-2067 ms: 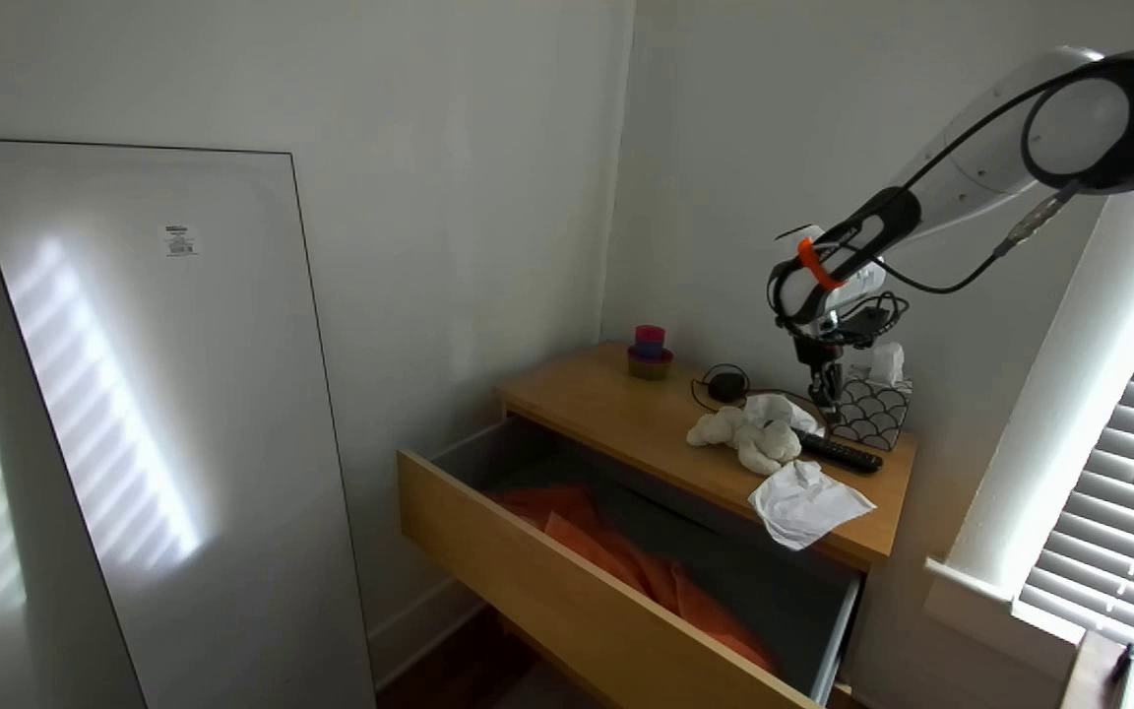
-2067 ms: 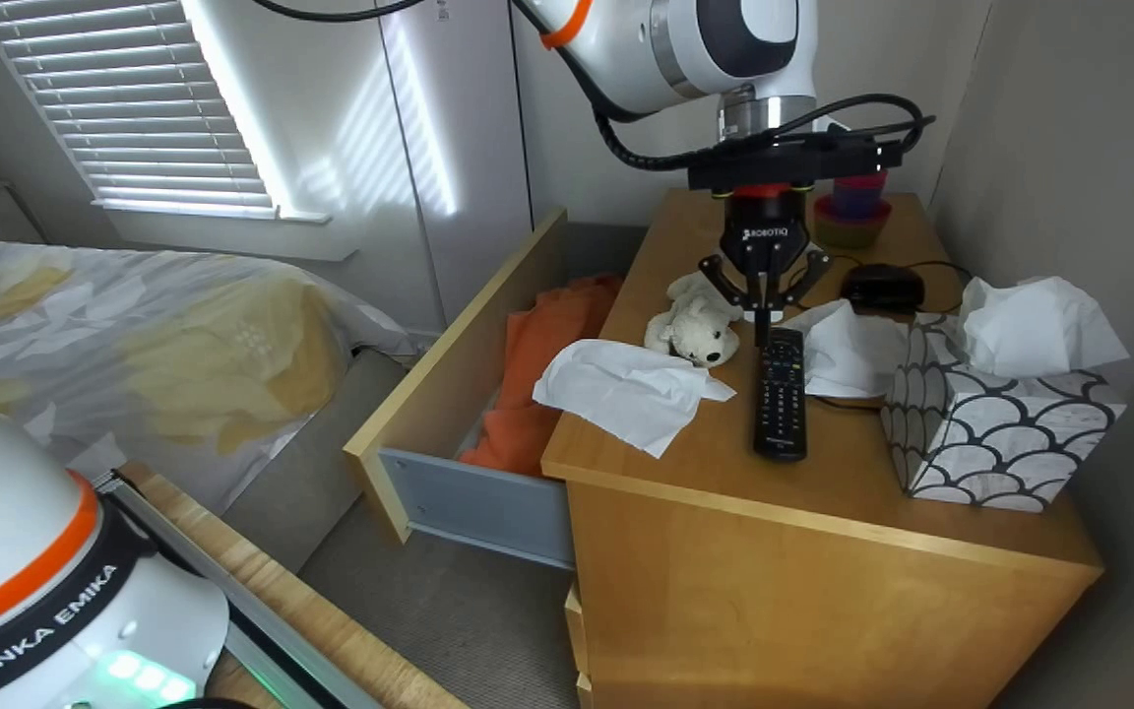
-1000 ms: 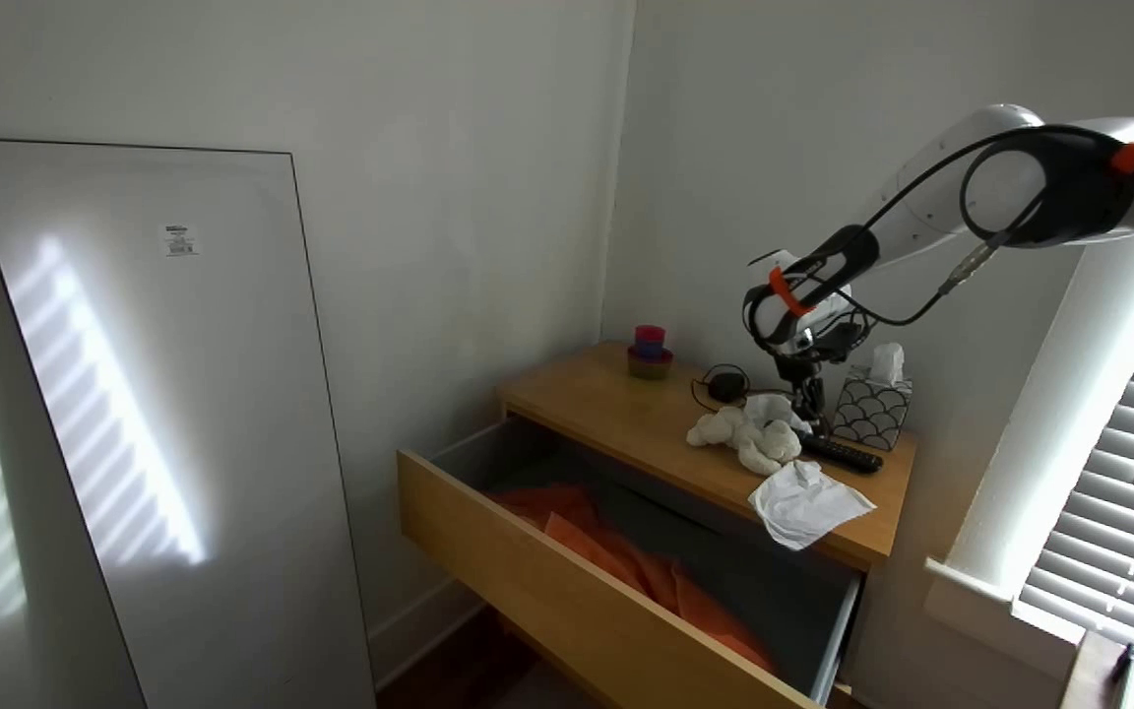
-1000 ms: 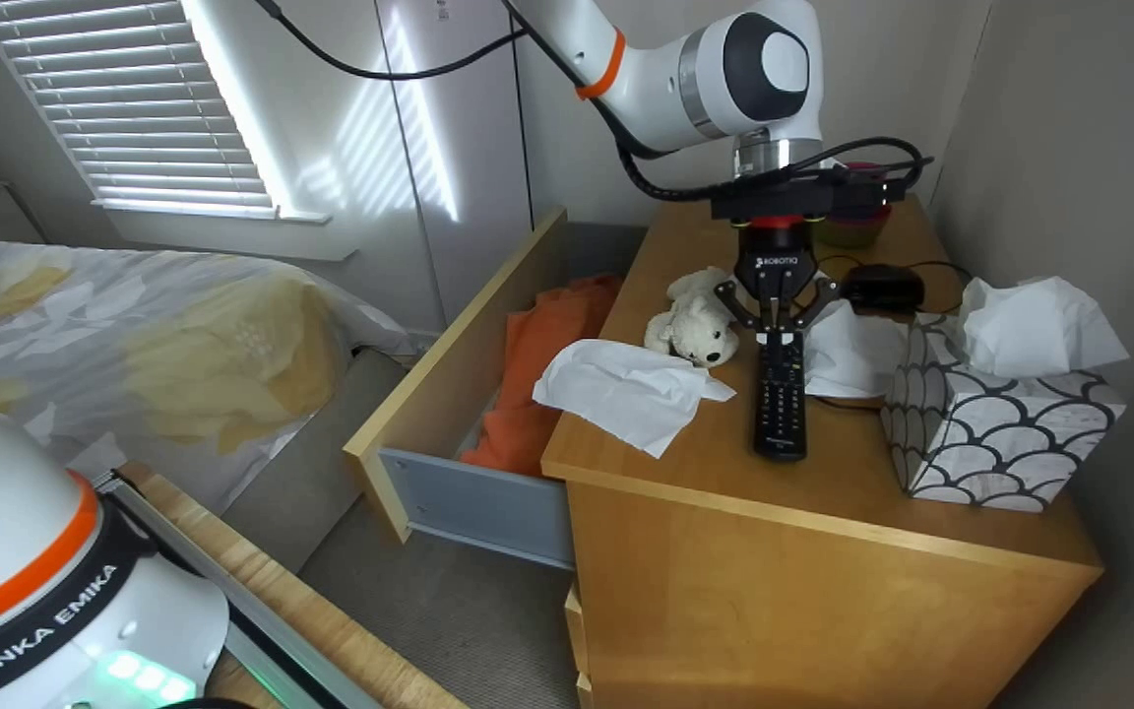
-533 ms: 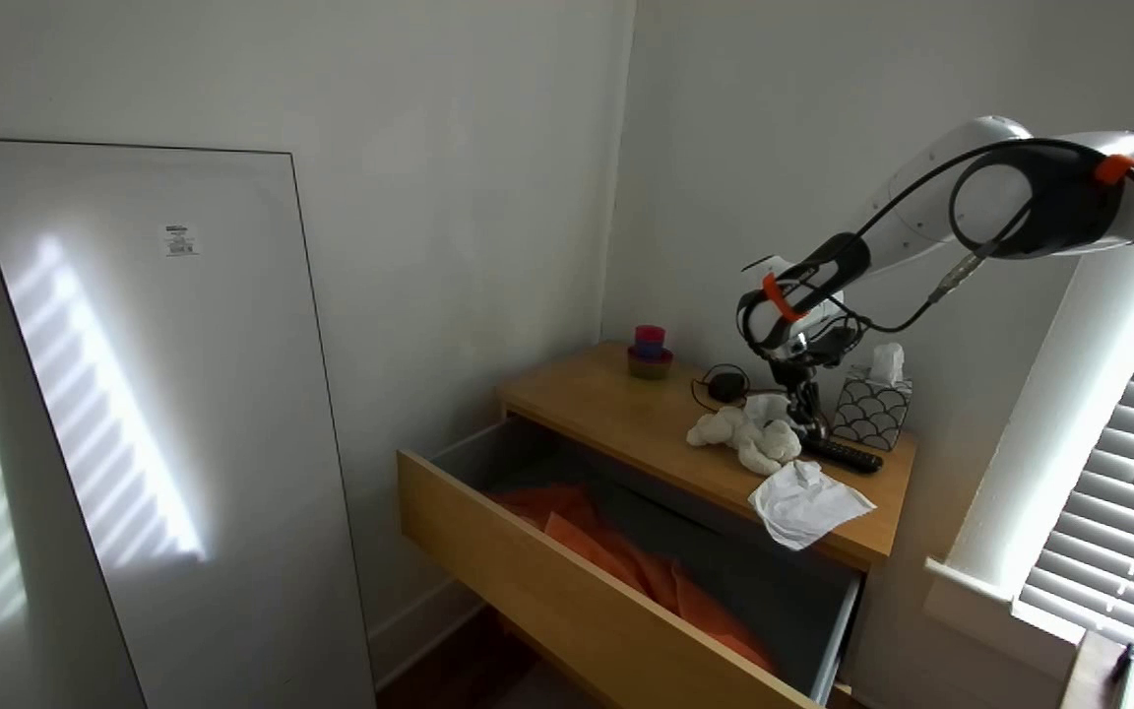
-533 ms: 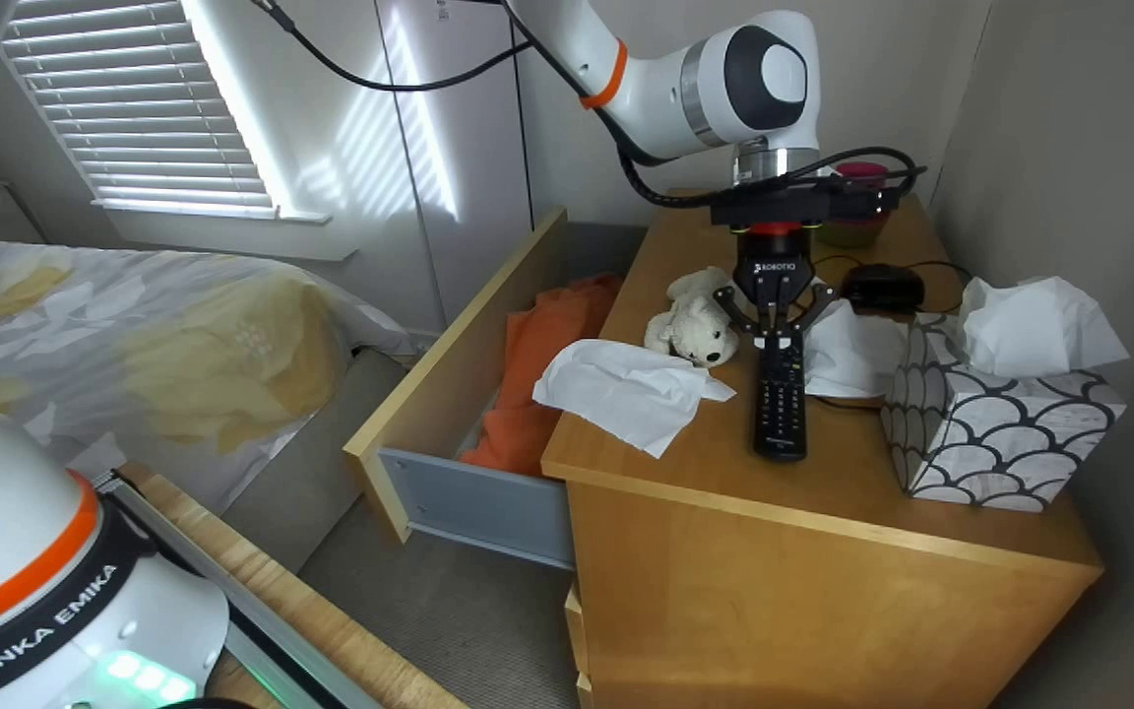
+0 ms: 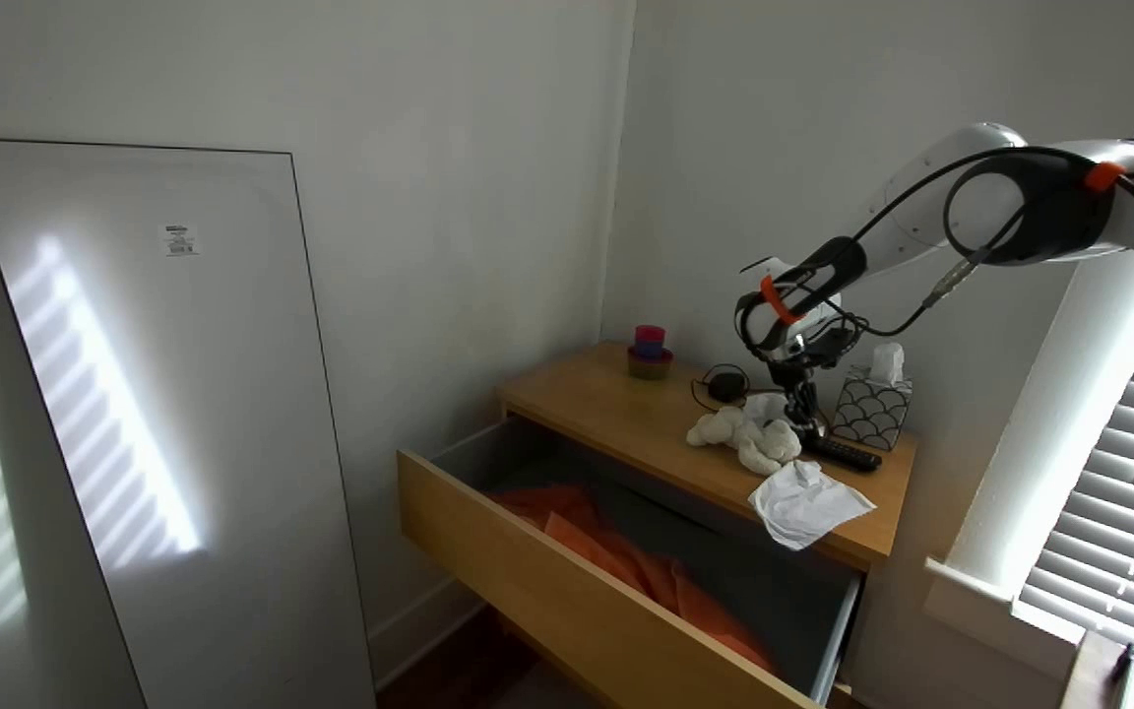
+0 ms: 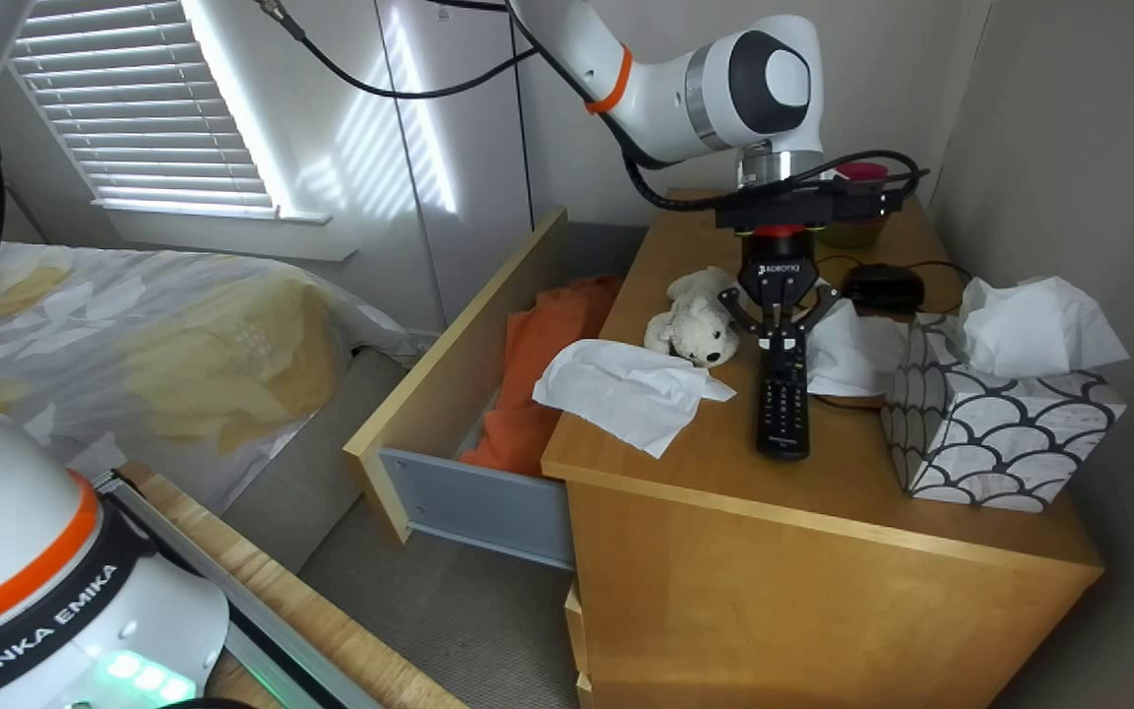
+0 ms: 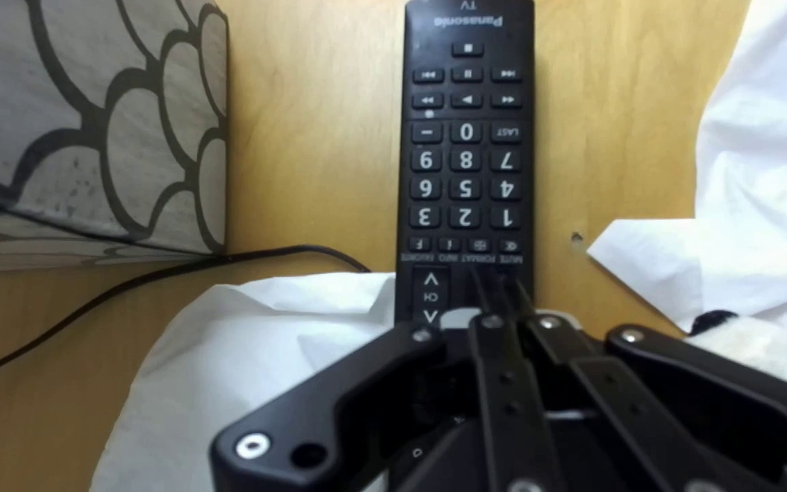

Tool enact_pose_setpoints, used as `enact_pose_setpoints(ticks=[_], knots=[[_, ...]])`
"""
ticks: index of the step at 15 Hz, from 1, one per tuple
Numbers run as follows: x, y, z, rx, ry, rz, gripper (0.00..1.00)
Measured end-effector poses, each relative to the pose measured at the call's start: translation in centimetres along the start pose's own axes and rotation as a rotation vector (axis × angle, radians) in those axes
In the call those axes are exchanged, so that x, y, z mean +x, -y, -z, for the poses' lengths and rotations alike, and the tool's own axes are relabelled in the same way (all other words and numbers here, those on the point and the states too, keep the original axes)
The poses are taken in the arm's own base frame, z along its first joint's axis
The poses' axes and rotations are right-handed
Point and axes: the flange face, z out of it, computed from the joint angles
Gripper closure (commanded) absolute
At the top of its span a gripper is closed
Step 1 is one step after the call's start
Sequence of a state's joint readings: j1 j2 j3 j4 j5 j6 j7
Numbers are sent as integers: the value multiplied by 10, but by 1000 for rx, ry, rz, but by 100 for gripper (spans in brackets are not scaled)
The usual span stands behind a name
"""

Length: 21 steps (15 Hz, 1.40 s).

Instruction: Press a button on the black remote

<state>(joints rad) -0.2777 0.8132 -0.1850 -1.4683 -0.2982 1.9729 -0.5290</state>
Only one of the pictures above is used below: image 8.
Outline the open wooden drawer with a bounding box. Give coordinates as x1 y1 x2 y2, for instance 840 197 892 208
344 208 648 577

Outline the white tissue in box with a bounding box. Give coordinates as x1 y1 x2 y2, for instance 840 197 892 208
953 271 1134 384

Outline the thin black dock cable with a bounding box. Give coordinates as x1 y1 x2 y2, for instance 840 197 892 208
912 254 979 325

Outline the black remote control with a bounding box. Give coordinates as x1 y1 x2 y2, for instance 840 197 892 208
753 344 813 465

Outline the scallop patterned tissue box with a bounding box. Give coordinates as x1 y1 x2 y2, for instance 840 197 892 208
879 313 1134 518

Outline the crumpled white tissue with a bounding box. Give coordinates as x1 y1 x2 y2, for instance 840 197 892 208
804 297 921 406

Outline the bed with white sheet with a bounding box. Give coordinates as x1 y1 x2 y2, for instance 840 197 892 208
0 229 429 512

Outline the light wooden nightstand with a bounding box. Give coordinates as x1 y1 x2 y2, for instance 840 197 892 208
539 187 1110 709

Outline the orange cloth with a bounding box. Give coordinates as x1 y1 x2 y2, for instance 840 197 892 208
456 271 624 482

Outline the white closet door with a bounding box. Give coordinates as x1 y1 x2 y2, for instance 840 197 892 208
371 0 539 325

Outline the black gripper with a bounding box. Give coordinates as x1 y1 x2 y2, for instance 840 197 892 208
715 229 846 363

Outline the white window sill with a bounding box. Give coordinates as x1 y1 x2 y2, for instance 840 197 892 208
85 193 361 269

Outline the flat white tissue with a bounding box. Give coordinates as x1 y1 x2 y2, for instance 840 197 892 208
529 334 739 462

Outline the white plush toy animal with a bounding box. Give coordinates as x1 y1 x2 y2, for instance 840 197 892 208
641 263 748 372

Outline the white window blind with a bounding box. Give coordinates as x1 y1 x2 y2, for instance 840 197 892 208
9 0 284 221

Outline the black charging dock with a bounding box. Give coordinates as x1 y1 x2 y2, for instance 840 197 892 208
840 260 930 321

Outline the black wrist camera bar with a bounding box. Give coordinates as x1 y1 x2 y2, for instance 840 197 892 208
714 178 897 241

